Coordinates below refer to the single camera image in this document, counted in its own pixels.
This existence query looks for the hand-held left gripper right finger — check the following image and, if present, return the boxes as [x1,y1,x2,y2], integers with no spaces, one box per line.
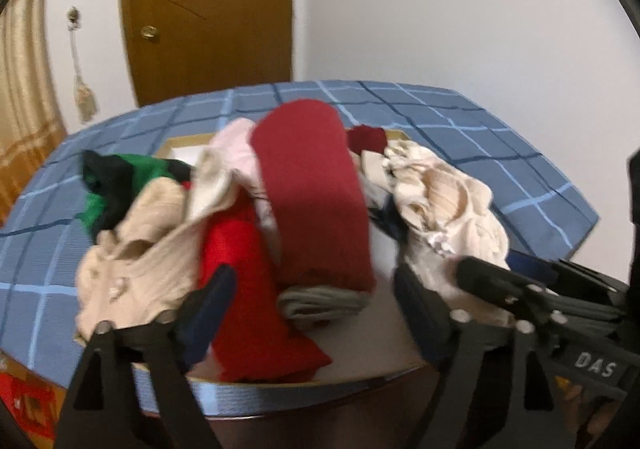
[392,265,591,449]

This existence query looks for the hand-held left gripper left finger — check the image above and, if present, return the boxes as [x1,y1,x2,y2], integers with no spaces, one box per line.
[52,264,238,449]

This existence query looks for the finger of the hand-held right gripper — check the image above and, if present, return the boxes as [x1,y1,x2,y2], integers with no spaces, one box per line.
[510,251,628,302]
[457,256,561,330]

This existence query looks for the bright red underwear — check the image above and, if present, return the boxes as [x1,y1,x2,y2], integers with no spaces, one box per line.
[197,199,333,385]

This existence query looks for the white drawer with wooden rim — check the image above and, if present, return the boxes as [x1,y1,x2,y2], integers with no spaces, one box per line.
[135,129,431,386]

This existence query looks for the grey underwear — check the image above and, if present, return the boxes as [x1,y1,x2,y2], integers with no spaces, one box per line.
[277,285,372,326]

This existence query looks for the dark blue underwear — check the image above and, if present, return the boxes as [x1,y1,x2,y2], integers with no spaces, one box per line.
[367,194,408,242]

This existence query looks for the beige underwear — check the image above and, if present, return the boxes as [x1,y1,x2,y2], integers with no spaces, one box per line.
[75,149,236,345]

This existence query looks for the cream ribbed underwear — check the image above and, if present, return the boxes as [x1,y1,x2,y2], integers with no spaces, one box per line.
[382,139,511,330]

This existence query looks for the dark red sock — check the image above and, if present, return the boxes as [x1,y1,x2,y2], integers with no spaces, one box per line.
[250,100,377,292]

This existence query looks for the green and black underwear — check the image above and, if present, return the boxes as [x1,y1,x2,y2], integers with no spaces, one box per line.
[80,150,193,237]

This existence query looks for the pale pink underwear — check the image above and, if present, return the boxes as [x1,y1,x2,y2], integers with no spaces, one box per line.
[207,119,278,235]

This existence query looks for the small dark red underwear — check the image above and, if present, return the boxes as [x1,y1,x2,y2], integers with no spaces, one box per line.
[346,125,388,154]

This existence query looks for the blue plaid bedsheet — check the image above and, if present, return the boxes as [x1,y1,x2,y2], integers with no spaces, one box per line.
[0,80,600,417]

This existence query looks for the golden beige curtain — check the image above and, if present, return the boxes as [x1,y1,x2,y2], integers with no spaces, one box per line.
[0,0,68,225]

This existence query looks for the brown wooden door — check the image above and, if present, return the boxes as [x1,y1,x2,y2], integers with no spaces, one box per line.
[119,0,296,108]

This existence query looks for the beige tassel tieback cord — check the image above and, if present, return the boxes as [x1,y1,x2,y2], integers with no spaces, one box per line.
[70,29,100,124]

